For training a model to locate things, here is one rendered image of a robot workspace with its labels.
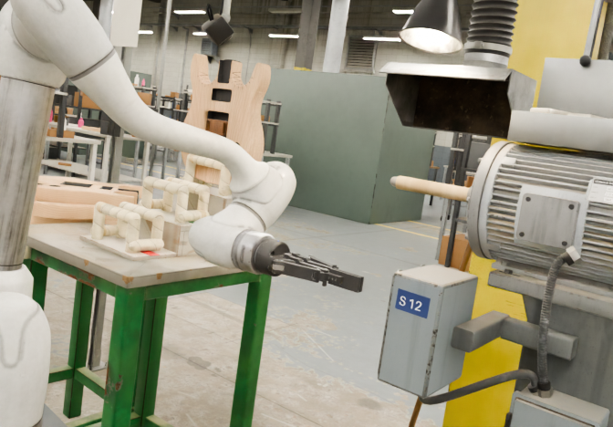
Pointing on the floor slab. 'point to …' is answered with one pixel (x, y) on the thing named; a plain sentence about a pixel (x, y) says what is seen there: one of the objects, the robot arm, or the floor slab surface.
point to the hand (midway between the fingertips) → (345, 280)
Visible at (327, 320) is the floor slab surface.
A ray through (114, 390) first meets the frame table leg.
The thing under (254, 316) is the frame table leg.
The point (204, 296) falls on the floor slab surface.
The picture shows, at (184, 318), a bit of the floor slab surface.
